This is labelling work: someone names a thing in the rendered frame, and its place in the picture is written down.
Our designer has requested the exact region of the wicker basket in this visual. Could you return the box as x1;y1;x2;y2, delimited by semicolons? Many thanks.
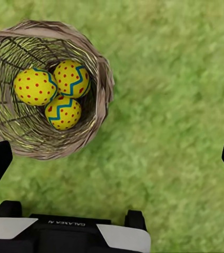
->
0;18;115;162

